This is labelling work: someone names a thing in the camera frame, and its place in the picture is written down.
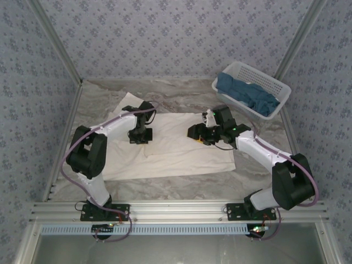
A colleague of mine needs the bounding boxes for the cream t-shirt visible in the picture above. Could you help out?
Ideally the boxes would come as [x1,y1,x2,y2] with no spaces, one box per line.
[103,92,237,182]

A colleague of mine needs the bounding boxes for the blue t-shirt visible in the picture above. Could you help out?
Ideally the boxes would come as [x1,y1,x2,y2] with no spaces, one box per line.
[216,71,281,117]

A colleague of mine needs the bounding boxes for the white plastic basket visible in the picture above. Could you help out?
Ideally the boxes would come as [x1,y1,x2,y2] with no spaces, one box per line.
[211,61,292,121]

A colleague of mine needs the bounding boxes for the black left controller board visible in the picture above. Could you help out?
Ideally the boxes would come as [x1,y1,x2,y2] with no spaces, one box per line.
[92,224,115,234]

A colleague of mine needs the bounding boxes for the black controller board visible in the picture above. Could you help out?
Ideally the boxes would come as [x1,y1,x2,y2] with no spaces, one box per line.
[92,224,115,234]
[249,224,269,238]

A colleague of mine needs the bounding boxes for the black right controller board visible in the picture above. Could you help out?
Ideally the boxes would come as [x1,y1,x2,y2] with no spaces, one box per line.
[249,224,269,238]

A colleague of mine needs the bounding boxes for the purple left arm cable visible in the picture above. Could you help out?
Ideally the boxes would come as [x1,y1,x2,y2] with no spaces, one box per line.
[60,100,162,244]

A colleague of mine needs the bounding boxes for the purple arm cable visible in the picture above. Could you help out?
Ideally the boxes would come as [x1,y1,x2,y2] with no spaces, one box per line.
[214,103,320,241]
[60,100,162,244]

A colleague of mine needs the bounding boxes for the aluminium mounting rail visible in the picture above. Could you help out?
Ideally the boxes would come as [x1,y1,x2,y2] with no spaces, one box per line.
[30,200,329,222]

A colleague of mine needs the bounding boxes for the aluminium table side rail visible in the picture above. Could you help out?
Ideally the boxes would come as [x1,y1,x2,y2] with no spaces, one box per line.
[41,79,85,203]

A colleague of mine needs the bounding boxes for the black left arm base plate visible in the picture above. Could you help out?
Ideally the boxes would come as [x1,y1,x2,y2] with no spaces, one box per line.
[79,198,130,222]

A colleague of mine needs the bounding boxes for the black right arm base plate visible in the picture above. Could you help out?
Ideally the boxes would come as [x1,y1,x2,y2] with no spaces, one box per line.
[225,202,278,222]

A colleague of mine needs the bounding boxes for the light blue slotted cable duct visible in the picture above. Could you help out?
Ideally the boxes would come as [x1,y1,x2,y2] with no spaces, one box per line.
[41,224,276,237]

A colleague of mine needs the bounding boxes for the aluminium frame post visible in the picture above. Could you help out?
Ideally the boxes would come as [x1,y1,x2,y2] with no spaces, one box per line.
[273,0,329,79]
[27,0,85,86]

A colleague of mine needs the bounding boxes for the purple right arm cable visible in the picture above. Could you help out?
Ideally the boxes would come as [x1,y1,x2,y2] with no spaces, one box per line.
[214,103,320,241]

